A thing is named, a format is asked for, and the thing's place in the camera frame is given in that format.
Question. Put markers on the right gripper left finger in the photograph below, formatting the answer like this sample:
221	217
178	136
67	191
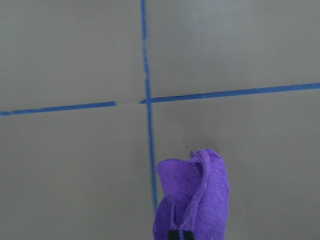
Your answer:
173	235

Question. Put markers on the purple towel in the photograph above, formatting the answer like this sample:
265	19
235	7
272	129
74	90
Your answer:
196	197

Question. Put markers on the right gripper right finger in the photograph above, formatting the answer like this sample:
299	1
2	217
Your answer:
188	235

